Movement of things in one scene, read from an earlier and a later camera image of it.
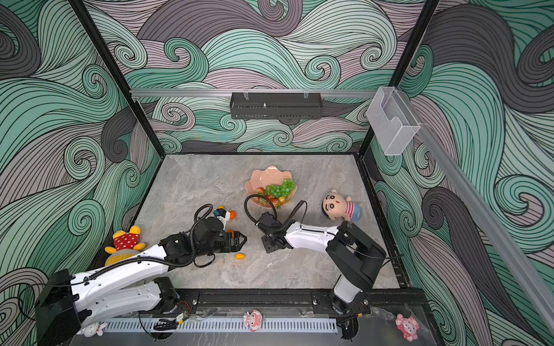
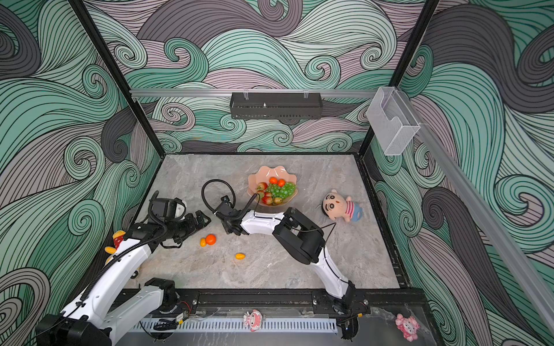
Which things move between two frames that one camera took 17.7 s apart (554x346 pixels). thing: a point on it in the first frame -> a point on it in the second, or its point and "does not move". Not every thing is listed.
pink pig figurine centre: (253, 320) does not move
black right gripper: (267, 247) -> (227, 228)
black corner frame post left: (96, 37) does not move
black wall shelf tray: (276, 105) does not move
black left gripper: (236, 246) -> (192, 225)
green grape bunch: (279, 191) does not move
